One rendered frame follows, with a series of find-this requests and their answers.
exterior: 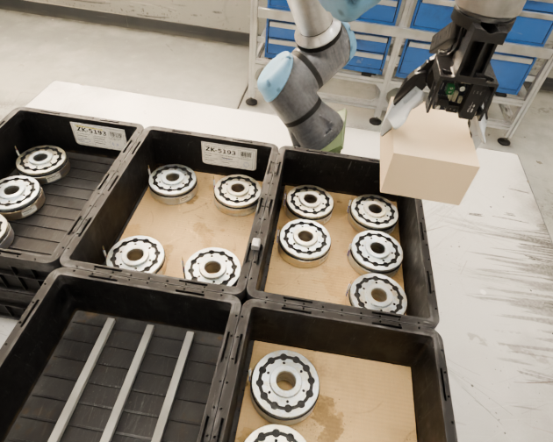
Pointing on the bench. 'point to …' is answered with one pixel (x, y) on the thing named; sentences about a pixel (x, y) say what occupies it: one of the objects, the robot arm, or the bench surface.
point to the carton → (428, 157)
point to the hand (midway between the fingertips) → (427, 139)
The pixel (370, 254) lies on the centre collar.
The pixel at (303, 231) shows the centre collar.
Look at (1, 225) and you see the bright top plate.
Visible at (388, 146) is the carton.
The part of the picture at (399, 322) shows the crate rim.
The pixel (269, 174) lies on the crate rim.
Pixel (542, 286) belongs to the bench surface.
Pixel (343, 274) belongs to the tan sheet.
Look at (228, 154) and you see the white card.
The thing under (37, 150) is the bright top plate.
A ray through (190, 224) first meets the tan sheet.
